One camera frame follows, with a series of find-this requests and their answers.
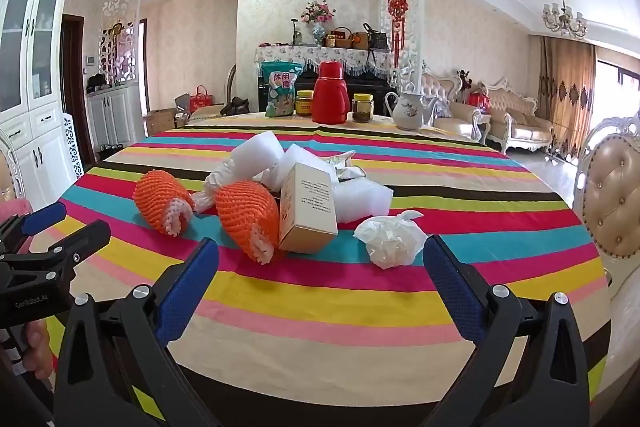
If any wooden chair beige seat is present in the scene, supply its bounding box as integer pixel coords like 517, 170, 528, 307
192, 64, 238, 118

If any beige tufted chair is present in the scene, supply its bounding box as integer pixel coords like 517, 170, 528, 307
0, 129, 28, 208
572, 114, 640, 288

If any dark handbag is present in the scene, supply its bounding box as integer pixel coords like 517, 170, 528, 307
363, 23, 388, 52

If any yellow lidded jar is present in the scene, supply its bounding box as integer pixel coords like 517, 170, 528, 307
295, 90, 315, 118

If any brown curtain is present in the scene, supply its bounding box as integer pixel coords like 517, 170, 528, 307
537, 34, 596, 160

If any white foam sheet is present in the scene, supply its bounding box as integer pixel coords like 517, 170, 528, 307
332, 179, 394, 224

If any black bag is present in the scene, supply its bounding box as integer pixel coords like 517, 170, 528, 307
220, 97, 256, 116

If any white side table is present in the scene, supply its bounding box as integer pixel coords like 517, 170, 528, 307
470, 107, 494, 144

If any striped tablecloth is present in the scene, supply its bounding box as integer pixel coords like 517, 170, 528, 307
47, 112, 613, 427

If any white shoe cabinet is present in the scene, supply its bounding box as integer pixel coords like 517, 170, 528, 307
86, 84, 146, 158

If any beige cardboard box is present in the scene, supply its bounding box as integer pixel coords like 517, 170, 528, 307
278, 162, 340, 255

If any white plastic bag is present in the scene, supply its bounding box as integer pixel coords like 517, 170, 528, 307
353, 209, 428, 270

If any orange foam fruit net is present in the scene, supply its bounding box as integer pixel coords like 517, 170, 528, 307
215, 180, 281, 265
133, 172, 196, 237

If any flower vase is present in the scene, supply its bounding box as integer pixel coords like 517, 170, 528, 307
301, 0, 337, 48

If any white perforated panel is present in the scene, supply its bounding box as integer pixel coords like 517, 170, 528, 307
62, 117, 83, 180

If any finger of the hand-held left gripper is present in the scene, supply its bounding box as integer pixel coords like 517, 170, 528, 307
0, 219, 112, 289
0, 201, 68, 254

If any dark wooden door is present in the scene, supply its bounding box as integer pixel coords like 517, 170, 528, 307
60, 14, 96, 168

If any black piano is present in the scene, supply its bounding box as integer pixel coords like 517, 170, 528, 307
257, 67, 396, 112

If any brown cardboard box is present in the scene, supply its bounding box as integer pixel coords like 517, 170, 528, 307
145, 109, 176, 138

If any white glass door cabinet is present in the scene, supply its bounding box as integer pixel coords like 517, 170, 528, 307
0, 0, 83, 198

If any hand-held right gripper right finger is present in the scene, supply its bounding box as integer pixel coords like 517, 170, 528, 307
422, 234, 587, 427

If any person's left hand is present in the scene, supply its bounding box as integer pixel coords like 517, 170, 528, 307
24, 319, 54, 381

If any white ceramic pitcher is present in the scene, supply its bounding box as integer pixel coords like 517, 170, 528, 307
385, 91, 435, 131

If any white lattice screen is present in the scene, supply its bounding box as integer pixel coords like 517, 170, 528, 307
98, 0, 143, 88
380, 0, 423, 88

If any red gift bag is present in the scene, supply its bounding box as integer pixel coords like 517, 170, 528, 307
190, 85, 213, 114

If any cream armchair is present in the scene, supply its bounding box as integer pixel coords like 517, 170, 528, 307
420, 67, 481, 142

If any red knot hanging ornament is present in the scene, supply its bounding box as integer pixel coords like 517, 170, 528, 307
387, 0, 407, 68

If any red thermos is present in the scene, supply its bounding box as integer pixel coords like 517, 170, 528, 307
312, 61, 351, 124

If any cream sofa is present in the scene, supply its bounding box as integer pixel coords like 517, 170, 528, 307
477, 78, 553, 152

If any chandelier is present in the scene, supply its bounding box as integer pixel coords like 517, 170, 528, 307
542, 0, 588, 38

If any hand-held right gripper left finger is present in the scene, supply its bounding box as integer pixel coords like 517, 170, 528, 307
52, 238, 241, 427

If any white foam block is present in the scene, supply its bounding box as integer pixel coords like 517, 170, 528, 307
274, 144, 331, 195
231, 130, 287, 180

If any green snack bag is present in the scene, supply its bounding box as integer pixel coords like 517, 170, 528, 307
261, 61, 304, 118

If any brown jar yellow lid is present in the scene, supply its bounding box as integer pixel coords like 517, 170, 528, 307
351, 93, 375, 124

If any white wrapper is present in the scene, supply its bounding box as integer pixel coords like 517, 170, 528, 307
327, 150, 368, 182

